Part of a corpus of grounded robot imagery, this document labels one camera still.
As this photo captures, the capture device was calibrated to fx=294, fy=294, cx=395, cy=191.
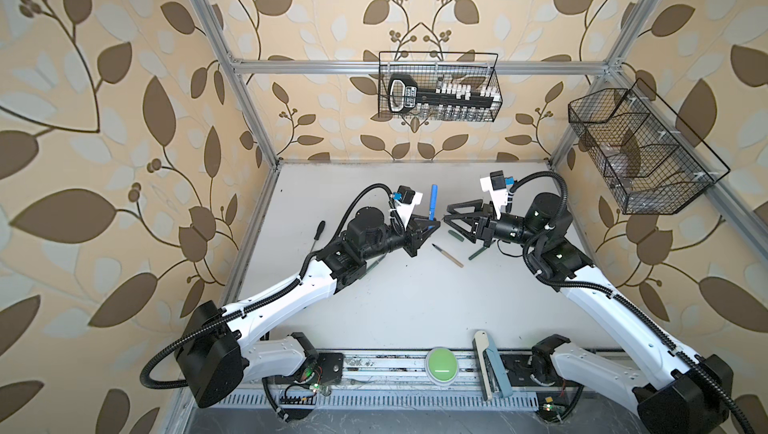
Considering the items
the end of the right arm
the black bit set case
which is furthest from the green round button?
the black bit set case

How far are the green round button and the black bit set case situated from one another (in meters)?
0.68

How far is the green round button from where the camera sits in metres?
0.73

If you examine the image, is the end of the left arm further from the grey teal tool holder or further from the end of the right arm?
the grey teal tool holder

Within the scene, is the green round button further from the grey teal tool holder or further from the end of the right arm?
the end of the right arm

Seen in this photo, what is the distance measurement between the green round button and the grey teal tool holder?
63 millimetres

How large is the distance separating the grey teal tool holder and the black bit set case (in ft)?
2.07

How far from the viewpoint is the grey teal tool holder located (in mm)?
705

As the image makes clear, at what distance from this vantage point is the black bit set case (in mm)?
826
